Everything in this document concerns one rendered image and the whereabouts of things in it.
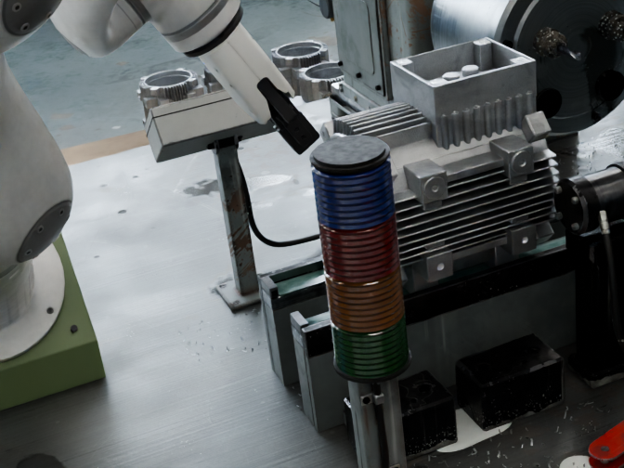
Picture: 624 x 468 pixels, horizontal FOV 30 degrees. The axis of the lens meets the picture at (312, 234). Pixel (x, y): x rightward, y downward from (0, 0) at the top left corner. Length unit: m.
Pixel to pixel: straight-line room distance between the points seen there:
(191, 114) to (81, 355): 0.31
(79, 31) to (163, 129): 0.35
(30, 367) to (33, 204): 0.42
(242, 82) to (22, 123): 0.27
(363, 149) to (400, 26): 0.88
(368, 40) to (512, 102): 0.62
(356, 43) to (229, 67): 0.73
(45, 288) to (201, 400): 0.23
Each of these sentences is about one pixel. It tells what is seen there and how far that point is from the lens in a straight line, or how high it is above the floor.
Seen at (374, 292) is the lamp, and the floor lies 1.11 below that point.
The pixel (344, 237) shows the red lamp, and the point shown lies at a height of 1.16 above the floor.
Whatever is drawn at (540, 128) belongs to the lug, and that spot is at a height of 1.08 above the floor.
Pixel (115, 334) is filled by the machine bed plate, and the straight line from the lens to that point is 1.51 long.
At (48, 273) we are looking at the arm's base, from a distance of 1.42.
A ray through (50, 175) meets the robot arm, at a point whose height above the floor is 1.18.
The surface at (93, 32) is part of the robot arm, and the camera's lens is 1.07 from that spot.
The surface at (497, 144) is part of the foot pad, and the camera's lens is 1.21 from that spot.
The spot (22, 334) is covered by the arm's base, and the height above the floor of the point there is 0.88.
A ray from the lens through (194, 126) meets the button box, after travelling 1.40.
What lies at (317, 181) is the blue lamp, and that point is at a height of 1.20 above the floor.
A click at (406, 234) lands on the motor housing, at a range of 1.17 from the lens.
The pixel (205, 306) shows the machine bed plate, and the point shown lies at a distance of 1.53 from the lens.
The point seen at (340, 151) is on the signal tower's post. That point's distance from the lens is 0.86.
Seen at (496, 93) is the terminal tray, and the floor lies 1.12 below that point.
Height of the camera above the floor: 1.56
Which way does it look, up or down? 27 degrees down
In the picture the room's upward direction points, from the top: 7 degrees counter-clockwise
